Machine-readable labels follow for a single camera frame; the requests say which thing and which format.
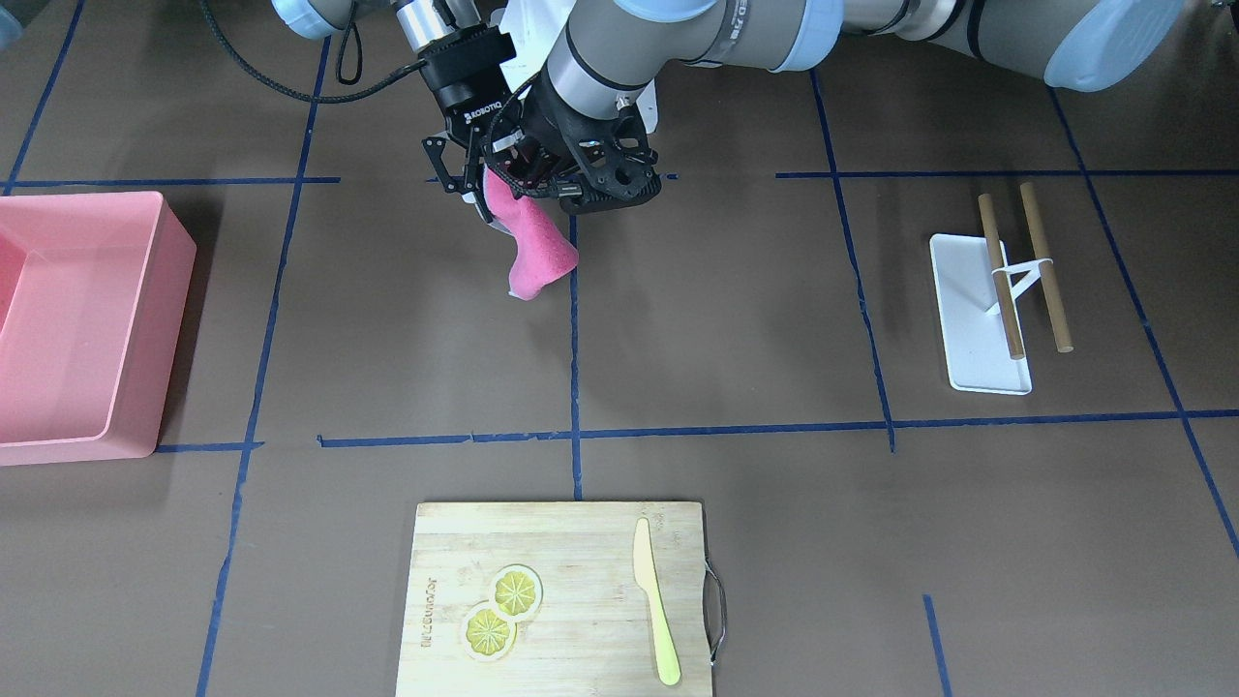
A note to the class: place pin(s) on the wooden cutting board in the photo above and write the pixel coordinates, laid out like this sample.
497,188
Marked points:
591,636

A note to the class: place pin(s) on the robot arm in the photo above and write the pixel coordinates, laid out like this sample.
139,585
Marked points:
421,23
1084,46

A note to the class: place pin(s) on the yellow plastic knife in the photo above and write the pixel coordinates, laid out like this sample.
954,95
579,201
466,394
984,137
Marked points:
665,653

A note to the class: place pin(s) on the upper lemon slice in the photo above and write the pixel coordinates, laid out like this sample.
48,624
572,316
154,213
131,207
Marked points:
516,593

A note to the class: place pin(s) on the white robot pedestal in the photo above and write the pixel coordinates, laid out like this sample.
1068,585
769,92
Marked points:
639,102

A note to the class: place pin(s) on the pink plastic bin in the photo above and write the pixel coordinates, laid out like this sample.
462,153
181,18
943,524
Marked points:
94,287

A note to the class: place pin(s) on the white towel rack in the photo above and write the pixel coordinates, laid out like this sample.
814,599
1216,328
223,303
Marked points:
977,289

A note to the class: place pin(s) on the lower lemon slice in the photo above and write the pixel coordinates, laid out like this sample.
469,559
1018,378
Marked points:
485,635

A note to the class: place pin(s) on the lemon slice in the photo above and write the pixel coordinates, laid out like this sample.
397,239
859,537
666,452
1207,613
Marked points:
516,593
485,635

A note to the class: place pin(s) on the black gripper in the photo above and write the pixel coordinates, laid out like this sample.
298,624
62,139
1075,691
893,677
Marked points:
559,117
471,93

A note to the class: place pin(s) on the magenta cleaning cloth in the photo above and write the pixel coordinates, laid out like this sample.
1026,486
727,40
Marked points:
542,254

